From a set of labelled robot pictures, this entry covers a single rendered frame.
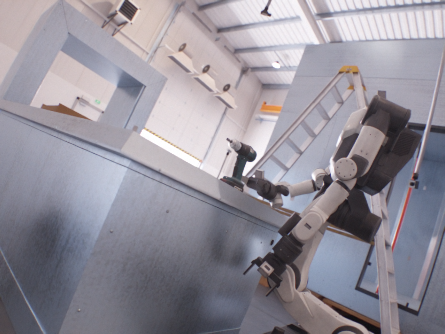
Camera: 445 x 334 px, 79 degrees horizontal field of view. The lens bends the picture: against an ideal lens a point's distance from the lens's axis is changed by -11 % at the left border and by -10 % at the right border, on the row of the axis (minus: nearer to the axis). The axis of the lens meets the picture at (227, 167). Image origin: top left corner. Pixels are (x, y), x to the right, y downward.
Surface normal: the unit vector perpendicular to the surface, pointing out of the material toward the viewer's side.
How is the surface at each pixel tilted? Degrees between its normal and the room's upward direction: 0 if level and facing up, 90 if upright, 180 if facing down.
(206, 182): 67
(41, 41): 90
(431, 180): 90
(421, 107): 90
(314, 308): 90
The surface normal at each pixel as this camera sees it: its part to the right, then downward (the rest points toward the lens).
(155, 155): 0.84, -0.15
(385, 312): -0.57, -0.39
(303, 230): -0.25, -0.20
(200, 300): 0.75, 0.22
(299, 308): -0.31, 0.03
